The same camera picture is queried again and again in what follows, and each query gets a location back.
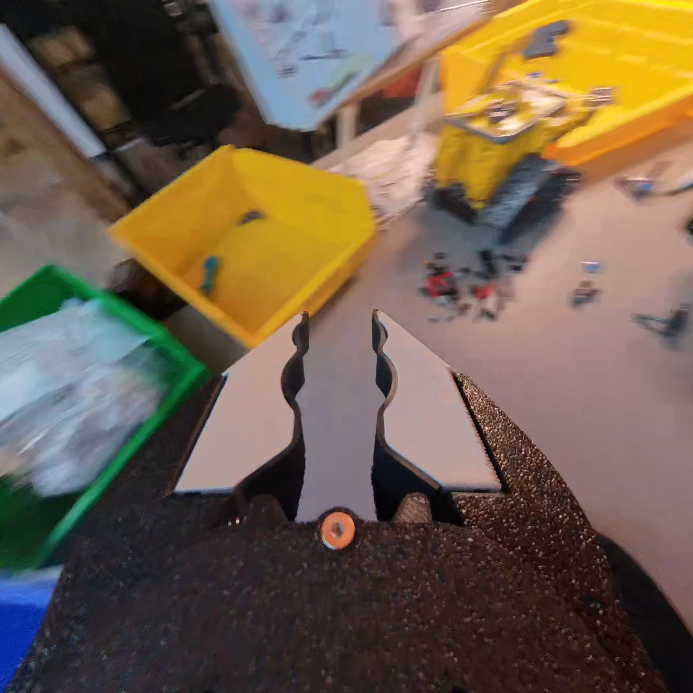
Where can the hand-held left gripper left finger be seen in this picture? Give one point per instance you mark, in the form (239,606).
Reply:
(244,433)

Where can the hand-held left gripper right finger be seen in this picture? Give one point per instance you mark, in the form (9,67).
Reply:
(439,433)

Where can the clear round stud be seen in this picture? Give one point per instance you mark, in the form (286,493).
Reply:
(590,266)

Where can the dark beam with axle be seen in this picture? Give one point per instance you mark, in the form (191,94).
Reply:
(663,322)

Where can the yellow parts tray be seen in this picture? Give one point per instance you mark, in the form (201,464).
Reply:
(639,76)

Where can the green storage bin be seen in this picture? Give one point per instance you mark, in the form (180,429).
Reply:
(152,336)

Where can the pile of small pins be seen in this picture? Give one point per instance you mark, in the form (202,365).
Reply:
(466,287)

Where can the green curved tool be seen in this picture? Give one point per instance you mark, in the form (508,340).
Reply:
(209,273)

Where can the clear plastic bag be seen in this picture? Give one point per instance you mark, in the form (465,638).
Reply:
(76,390)

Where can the small grey connector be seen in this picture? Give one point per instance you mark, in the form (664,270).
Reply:
(585,292)

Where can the yellow storage bin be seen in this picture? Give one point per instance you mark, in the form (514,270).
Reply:
(292,217)

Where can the printed paper sheets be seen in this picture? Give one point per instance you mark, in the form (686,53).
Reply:
(390,173)

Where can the yellow tracked toy robot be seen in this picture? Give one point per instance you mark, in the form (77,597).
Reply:
(498,152)

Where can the blue storage bin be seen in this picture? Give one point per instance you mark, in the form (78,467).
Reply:
(22,628)

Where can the grey axle assembly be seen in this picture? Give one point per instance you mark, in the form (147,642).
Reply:
(639,185)

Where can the instruction booklet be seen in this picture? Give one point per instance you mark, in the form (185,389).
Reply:
(303,43)

